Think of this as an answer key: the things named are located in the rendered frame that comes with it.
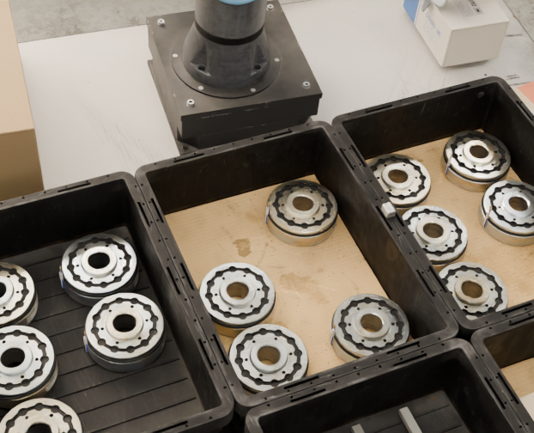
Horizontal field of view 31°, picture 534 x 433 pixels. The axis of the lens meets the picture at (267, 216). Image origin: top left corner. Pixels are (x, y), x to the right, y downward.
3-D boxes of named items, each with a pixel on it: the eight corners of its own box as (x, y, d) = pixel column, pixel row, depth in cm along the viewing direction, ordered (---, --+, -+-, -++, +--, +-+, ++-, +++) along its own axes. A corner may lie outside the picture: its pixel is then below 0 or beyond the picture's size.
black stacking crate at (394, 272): (135, 223, 143) (132, 171, 134) (317, 173, 152) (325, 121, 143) (236, 456, 121) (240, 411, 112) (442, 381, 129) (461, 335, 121)
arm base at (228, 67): (179, 30, 172) (180, -15, 164) (263, 29, 174) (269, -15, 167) (185, 91, 163) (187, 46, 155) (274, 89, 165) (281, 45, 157)
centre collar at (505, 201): (494, 198, 144) (495, 196, 144) (521, 189, 146) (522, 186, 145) (513, 222, 142) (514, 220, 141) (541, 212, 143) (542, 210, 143)
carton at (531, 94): (506, 178, 169) (518, 148, 164) (464, 133, 176) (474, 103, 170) (575, 149, 175) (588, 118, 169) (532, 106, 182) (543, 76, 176)
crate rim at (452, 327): (131, 179, 136) (130, 167, 134) (324, 129, 145) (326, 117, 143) (239, 421, 113) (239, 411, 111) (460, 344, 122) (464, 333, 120)
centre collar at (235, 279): (213, 284, 131) (213, 282, 130) (245, 273, 132) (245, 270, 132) (228, 313, 128) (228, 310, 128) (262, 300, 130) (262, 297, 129)
